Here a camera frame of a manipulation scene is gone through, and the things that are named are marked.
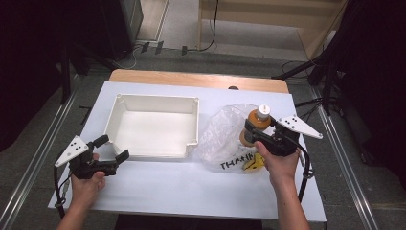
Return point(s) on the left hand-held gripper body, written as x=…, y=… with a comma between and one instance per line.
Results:
x=83, y=159

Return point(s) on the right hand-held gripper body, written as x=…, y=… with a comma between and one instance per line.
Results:
x=287, y=137

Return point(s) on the orange bottle with white cap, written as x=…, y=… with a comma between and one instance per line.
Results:
x=258, y=123

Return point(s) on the clear printed plastic bag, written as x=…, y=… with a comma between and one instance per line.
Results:
x=220, y=140

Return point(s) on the person's right hand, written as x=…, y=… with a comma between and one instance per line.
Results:
x=281, y=167

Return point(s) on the white plastic bin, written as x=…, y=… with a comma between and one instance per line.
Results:
x=153, y=127

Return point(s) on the white table sheet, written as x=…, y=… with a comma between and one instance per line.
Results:
x=178, y=188

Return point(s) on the black tripod stand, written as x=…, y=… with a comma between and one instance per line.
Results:
x=322, y=70

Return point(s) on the wooden table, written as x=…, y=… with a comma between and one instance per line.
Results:
x=191, y=79

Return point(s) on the dark cabinet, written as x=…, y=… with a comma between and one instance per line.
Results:
x=121, y=28

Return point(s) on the aluminium rail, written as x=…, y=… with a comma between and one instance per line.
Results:
x=344, y=153
x=35, y=153

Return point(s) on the black stand post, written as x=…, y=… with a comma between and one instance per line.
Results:
x=65, y=80

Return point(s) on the light wooden frame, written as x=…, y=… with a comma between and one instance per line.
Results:
x=255, y=17

